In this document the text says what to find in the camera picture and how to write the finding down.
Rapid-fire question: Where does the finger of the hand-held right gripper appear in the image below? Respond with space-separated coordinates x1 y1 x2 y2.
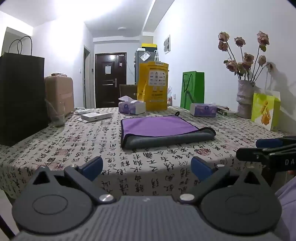
256 137 296 149
236 147 278 165

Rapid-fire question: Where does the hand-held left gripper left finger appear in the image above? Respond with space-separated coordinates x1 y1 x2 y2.
30 156 116 205

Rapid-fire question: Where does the green paper bag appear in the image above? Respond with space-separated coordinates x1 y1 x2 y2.
180 71 205 110

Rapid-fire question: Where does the clear glass cup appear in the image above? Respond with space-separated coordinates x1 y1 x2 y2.
45 99 65 127

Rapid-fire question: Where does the purple tissue pack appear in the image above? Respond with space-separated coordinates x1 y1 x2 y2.
190 103 217 117

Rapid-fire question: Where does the calligraphy print tablecloth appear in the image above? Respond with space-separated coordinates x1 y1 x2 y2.
0 106 293 200

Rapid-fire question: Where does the yellow-green gift bag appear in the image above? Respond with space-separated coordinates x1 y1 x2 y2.
251 91 281 131

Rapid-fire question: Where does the purple and grey towel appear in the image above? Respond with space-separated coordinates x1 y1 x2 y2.
120 111 216 150

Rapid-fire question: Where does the brown cardboard box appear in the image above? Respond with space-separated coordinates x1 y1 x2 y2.
44 73 75 117

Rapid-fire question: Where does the person's right forearm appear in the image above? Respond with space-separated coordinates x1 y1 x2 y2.
275 176 296 235

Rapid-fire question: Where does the yellow plastic bag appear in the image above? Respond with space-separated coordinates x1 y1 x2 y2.
137 61 169 111

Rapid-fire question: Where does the black paper bag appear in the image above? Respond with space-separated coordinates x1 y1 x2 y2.
0 36 49 147

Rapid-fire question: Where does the wall picture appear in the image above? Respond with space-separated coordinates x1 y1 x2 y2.
163 35 171 55

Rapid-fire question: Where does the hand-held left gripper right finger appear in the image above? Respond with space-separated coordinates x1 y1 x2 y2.
178 156 271 206

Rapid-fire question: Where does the white tissue box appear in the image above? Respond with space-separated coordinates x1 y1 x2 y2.
118 95 146 115

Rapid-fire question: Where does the grey wrapped vase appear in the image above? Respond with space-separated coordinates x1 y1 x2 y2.
236 80 256 119

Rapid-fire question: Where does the dark brown door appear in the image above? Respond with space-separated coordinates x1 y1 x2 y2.
95 52 127 108

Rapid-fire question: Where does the grey refrigerator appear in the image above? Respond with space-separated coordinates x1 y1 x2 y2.
135 48 158 85

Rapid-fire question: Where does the dried rose bouquet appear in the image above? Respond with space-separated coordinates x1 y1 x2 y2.
218 31 274 82

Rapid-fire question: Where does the flat green and white box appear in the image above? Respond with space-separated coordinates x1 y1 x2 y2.
216 106 238 116

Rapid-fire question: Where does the olive chair back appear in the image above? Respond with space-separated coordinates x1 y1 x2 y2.
119 84 138 102

